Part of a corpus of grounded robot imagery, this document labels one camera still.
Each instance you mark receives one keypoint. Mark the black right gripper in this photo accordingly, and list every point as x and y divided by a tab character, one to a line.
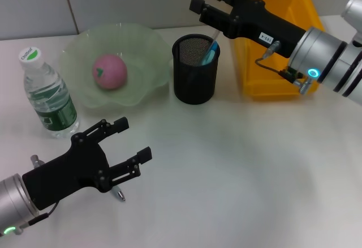
263	24

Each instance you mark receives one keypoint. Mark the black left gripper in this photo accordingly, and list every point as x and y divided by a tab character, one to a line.
68	171

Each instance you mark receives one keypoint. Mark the clear plastic ruler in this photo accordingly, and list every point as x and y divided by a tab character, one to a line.
215	37

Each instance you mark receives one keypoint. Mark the blue scissors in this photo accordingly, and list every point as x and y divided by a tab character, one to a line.
210	55

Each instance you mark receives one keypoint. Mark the white grey ballpoint pen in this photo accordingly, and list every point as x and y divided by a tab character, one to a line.
118	194

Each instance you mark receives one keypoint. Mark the pink peach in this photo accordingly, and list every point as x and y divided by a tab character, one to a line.
111	72

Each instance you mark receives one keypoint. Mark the clear green-label water bottle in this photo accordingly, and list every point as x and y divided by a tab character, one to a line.
48	98

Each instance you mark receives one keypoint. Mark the green glass fruit plate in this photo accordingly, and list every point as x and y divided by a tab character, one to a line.
135	61

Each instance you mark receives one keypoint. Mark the black mesh pen cup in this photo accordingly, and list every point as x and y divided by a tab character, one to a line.
195	89

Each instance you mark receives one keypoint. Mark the yellow plastic bin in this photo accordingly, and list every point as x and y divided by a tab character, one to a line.
299	4

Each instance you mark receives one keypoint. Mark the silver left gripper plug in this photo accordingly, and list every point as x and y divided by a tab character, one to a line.
36	160

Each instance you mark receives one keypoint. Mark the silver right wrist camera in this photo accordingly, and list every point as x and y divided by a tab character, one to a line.
353	7

